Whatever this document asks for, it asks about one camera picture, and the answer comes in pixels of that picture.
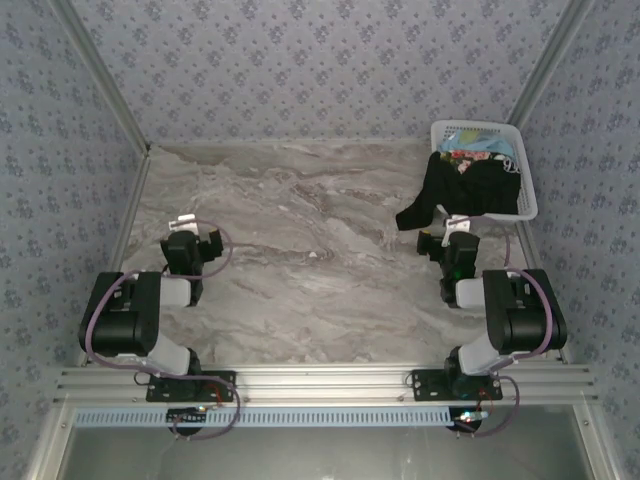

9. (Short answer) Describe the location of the black t-shirt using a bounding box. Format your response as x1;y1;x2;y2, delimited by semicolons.
394;151;522;232

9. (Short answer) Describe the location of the white plastic laundry basket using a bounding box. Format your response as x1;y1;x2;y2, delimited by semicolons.
429;119;540;223

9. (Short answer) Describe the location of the light blue t-shirt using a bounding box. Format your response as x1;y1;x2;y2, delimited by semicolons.
437;130;516;158

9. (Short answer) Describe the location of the small black controller board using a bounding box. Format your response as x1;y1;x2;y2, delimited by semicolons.
449;407;489;432
167;407;209;434

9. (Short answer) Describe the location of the grey metal lower panel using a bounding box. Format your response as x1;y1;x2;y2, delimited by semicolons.
27;403;617;480

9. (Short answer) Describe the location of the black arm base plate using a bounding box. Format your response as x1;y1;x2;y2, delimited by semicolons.
410;368;504;402
146;370;237;404

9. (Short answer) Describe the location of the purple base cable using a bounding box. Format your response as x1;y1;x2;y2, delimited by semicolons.
455;375;522;439
169;377;243;442

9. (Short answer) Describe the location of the aluminium mounting rail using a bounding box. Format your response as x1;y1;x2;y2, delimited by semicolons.
54;363;599;407

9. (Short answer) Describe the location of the aluminium frame post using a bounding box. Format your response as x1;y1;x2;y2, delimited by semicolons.
506;0;597;127
49;0;153;153

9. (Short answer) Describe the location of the slotted pale blue cable duct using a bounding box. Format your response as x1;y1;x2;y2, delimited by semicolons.
72;404;452;429

